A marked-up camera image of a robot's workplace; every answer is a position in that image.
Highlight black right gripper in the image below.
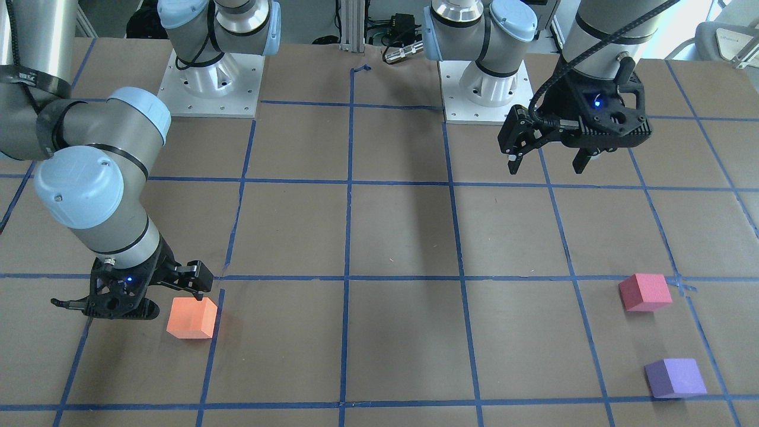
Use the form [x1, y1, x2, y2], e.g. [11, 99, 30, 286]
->
[50, 238, 214, 321]

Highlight orange foam block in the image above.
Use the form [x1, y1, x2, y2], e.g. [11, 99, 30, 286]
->
[166, 297, 218, 339]

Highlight pink foam block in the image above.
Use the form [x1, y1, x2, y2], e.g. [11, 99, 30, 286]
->
[618, 273, 673, 313]

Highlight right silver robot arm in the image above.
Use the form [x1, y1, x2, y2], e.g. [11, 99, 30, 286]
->
[2, 1, 213, 320]

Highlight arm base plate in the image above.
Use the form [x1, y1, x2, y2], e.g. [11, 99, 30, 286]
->
[157, 52, 266, 119]
[438, 60, 533, 125]

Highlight purple foam block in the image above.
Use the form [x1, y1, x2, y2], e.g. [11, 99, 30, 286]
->
[643, 358, 707, 399]

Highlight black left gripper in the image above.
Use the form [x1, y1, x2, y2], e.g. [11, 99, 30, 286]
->
[497, 58, 652, 175]

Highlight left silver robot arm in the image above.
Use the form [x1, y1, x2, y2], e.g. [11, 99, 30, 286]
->
[421, 1, 674, 174]

